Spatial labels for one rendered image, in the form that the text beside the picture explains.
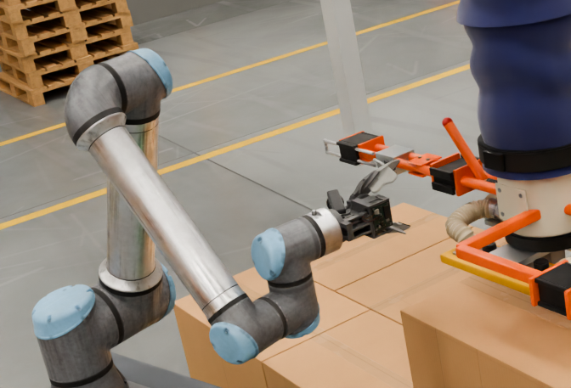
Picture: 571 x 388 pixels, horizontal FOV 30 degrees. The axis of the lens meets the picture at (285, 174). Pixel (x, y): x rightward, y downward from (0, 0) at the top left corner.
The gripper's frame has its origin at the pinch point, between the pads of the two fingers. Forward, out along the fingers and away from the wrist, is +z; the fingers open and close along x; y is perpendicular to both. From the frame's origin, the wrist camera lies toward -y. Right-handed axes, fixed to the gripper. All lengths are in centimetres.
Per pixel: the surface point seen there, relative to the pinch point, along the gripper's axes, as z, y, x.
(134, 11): 345, -937, -118
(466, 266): -0.6, 18.4, -11.5
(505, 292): 16.8, 8.5, -27.9
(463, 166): 12.2, 5.7, 2.7
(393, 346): 27, -53, -69
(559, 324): 13.5, 27.7, -27.7
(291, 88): 273, -504, -128
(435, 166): 10.6, -1.6, 1.8
